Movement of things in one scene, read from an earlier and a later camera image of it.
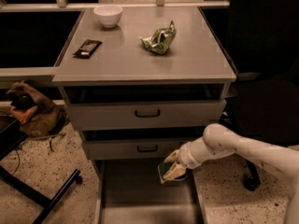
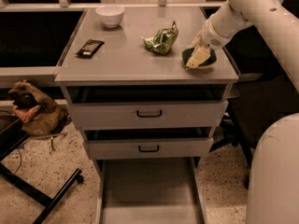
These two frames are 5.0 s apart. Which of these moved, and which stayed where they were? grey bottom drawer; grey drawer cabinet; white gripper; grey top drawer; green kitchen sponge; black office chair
Moved: white gripper; green kitchen sponge
Stayed: black office chair; grey drawer cabinet; grey bottom drawer; grey top drawer
